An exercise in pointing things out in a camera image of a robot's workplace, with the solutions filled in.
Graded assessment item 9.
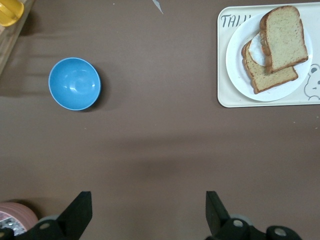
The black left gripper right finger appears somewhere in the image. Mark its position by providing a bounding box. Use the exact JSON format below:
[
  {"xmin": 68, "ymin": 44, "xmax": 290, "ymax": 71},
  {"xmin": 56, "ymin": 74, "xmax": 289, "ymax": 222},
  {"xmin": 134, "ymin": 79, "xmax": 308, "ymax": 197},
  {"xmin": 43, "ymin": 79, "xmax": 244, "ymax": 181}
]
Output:
[{"xmin": 204, "ymin": 191, "xmax": 302, "ymax": 240}]

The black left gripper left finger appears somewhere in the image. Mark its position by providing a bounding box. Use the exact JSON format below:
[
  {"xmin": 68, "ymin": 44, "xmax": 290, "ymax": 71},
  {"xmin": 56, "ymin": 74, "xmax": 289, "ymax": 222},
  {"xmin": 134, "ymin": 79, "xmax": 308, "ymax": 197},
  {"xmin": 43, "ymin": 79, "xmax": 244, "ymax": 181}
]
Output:
[{"xmin": 0, "ymin": 191, "xmax": 93, "ymax": 240}]

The blue bowl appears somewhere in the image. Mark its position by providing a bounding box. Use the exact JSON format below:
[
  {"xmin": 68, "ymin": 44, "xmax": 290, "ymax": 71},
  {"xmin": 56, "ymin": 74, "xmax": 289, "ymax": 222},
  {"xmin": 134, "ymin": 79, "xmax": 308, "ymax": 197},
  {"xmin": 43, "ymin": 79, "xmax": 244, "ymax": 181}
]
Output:
[{"xmin": 48, "ymin": 57, "xmax": 102, "ymax": 112}]

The bread slice under egg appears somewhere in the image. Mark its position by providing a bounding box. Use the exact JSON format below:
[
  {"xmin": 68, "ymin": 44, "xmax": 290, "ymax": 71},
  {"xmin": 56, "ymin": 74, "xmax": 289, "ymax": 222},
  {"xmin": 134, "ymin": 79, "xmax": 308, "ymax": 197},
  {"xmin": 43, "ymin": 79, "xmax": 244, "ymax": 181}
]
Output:
[{"xmin": 241, "ymin": 38, "xmax": 300, "ymax": 95}]

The bread slice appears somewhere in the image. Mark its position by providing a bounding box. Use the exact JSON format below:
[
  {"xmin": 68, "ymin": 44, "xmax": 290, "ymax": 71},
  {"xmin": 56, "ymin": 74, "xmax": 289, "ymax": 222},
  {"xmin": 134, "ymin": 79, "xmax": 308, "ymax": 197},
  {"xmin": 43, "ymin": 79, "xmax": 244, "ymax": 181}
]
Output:
[
  {"xmin": 259, "ymin": 5, "xmax": 309, "ymax": 74},
  {"xmin": 241, "ymin": 38, "xmax": 300, "ymax": 95}
]

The yellow mug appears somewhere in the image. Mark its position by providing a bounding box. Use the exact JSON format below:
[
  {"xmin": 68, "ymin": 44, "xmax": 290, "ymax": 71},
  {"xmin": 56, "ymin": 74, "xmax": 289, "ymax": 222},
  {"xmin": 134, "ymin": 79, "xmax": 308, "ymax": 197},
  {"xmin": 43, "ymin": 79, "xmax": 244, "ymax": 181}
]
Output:
[{"xmin": 0, "ymin": 0, "xmax": 25, "ymax": 27}]

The white round plate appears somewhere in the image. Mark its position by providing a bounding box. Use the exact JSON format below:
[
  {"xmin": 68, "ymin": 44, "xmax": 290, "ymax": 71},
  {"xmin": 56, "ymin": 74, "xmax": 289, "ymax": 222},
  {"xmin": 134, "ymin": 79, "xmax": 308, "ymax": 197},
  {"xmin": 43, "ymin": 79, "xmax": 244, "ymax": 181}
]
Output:
[{"xmin": 225, "ymin": 11, "xmax": 314, "ymax": 102}]

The fried egg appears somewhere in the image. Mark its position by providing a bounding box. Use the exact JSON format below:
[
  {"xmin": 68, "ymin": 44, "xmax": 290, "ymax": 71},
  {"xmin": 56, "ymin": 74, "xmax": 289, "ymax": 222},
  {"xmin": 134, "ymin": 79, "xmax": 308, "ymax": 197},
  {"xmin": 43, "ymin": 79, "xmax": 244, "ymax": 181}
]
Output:
[{"xmin": 248, "ymin": 33, "xmax": 267, "ymax": 67}]

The grey granular bowl filling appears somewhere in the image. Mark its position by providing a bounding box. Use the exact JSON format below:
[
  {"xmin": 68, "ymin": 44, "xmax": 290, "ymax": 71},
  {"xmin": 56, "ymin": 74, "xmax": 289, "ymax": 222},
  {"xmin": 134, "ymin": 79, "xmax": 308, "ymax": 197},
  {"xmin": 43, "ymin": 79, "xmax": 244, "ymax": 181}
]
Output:
[{"xmin": 0, "ymin": 216, "xmax": 16, "ymax": 236}]

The cream bear tray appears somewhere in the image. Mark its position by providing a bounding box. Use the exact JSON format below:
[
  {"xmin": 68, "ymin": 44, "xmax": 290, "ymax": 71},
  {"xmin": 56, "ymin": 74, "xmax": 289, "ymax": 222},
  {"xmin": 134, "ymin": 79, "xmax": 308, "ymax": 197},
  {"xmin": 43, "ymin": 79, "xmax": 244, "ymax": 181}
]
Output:
[{"xmin": 216, "ymin": 1, "xmax": 320, "ymax": 109}]

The wooden mug rack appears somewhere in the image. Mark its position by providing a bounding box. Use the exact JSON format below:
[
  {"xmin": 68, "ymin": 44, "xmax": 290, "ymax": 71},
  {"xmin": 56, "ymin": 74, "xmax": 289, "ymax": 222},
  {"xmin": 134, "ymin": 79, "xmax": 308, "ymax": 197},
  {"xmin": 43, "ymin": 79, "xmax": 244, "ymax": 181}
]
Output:
[{"xmin": 0, "ymin": 0, "xmax": 36, "ymax": 76}]

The pink bowl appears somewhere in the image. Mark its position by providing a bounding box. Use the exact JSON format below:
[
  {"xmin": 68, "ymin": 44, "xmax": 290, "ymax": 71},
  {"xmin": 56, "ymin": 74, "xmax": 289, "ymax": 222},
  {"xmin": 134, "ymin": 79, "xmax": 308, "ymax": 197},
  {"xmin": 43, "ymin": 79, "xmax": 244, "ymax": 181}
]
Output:
[{"xmin": 0, "ymin": 201, "xmax": 39, "ymax": 237}]

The small paper scrap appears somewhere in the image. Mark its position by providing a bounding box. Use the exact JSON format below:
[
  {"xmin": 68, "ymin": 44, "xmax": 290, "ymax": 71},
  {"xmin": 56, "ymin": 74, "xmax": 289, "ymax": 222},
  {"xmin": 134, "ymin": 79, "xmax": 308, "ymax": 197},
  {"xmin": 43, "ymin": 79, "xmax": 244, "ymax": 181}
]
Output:
[{"xmin": 151, "ymin": 0, "xmax": 165, "ymax": 15}]

